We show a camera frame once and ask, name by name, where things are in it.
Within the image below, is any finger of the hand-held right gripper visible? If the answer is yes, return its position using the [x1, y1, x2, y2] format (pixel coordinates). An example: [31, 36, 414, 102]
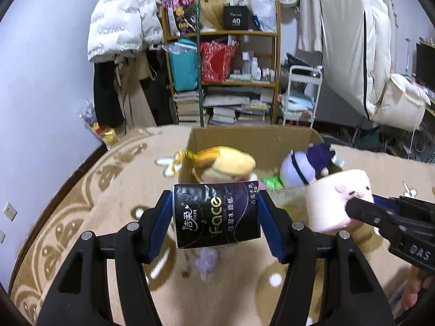
[372, 193, 402, 212]
[345, 198, 404, 240]

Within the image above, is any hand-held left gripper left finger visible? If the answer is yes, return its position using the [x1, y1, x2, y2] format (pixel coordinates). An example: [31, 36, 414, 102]
[36, 190, 177, 326]

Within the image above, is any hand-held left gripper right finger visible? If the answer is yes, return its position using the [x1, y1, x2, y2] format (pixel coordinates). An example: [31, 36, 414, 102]
[257, 190, 396, 326]

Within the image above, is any pink pig plush toy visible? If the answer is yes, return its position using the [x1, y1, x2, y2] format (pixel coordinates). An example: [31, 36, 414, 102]
[306, 169, 374, 234]

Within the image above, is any black tissue pack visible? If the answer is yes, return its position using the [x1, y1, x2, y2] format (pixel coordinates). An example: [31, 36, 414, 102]
[173, 181, 262, 249]

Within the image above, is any purple haired plush doll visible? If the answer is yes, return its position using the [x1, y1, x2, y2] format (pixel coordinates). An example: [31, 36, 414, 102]
[279, 142, 345, 187]

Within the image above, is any yellow plush toy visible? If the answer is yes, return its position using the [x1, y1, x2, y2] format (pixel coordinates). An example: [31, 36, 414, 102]
[172, 146, 257, 184]

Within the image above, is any cardboard box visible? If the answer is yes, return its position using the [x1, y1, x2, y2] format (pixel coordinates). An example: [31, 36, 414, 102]
[179, 125, 344, 208]

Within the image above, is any person's right hand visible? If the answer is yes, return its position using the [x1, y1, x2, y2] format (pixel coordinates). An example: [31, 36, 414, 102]
[400, 267, 424, 309]

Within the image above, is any lavender beaded charm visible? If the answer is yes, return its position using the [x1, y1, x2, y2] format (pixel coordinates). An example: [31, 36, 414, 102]
[188, 247, 220, 282]

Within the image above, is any plastic bag of snacks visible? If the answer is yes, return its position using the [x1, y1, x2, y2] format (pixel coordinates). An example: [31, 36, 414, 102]
[79, 100, 118, 150]

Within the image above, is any stack of books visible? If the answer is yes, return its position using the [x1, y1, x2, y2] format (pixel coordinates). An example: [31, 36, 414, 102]
[173, 86, 274, 126]

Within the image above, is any light blue cloth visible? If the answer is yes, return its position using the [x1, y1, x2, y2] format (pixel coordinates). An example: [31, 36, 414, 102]
[284, 94, 315, 112]

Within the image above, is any beige trench coat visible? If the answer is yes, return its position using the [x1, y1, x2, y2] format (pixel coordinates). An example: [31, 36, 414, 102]
[114, 52, 157, 130]

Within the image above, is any green pole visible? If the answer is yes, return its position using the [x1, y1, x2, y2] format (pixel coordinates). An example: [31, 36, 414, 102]
[194, 2, 205, 128]

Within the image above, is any black coat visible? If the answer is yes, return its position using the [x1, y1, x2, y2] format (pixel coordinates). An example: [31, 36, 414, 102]
[93, 62, 125, 130]

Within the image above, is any white trolley cart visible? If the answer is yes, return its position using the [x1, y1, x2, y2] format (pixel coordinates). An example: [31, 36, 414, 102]
[282, 64, 323, 128]

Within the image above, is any black monitor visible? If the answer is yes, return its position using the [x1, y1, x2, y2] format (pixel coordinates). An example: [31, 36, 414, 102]
[416, 41, 435, 90]

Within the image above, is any teal paper bag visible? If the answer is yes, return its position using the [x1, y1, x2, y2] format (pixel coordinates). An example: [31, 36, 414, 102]
[169, 39, 199, 92]

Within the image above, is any row of cosmetic bottles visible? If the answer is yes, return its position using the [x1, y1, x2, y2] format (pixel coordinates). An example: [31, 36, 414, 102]
[229, 50, 276, 83]

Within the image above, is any wooden shelf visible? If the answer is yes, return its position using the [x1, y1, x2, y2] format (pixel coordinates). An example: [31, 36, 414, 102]
[161, 0, 282, 126]

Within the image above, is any red paper bag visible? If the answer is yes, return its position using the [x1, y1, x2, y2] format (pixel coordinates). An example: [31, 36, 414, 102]
[200, 41, 238, 83]

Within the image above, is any white puffer jacket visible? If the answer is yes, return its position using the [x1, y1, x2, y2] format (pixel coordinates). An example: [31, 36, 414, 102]
[88, 0, 163, 63]

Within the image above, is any black box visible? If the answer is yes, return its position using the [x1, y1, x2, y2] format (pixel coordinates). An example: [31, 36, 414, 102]
[223, 5, 249, 31]

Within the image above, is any black and pink printed bag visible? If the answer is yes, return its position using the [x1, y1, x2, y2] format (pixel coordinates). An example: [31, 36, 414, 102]
[165, 0, 198, 37]

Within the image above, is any beige curtain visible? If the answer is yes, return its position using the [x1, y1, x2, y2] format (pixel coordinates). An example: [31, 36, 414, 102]
[150, 0, 398, 53]

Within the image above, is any blond wig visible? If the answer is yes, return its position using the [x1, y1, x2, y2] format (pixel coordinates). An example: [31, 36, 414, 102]
[199, 0, 226, 30]

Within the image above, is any white plastic bag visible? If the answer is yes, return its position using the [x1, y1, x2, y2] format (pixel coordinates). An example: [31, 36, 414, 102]
[248, 0, 277, 33]

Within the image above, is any white cable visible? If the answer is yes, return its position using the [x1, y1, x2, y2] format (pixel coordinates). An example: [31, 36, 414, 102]
[406, 122, 417, 159]

